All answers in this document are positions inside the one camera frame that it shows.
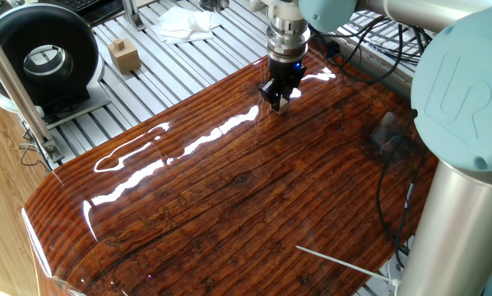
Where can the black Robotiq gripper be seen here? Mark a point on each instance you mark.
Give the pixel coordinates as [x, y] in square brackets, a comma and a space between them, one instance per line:
[287, 74]

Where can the small wooden cube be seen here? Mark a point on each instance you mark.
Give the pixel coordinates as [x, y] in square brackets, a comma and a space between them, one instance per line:
[119, 44]
[284, 107]

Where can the silver UR5 robot arm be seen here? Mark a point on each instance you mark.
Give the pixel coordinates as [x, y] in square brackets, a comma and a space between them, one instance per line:
[456, 230]

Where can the large wooden block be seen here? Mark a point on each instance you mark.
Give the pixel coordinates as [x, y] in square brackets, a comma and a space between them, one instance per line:
[126, 59]

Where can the glossy wood grain table cover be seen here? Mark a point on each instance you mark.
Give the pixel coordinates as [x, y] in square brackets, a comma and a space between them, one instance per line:
[229, 185]

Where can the white cloth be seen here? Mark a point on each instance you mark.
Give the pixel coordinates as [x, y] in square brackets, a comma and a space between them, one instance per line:
[180, 24]

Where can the white zip tie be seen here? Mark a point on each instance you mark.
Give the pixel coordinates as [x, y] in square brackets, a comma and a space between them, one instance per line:
[344, 265]

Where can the black keyboard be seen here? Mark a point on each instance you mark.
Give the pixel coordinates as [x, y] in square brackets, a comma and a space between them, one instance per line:
[81, 4]

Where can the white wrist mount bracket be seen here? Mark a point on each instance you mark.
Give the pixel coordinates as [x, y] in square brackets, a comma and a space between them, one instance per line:
[283, 8]

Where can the aluminium frame post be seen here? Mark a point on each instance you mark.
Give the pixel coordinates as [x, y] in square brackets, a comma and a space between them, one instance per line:
[11, 78]
[131, 12]

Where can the white device base plate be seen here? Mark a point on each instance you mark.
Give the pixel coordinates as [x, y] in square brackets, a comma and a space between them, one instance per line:
[94, 100]

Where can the silver frame corner bracket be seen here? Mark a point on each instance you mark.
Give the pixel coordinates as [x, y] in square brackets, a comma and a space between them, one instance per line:
[53, 151]

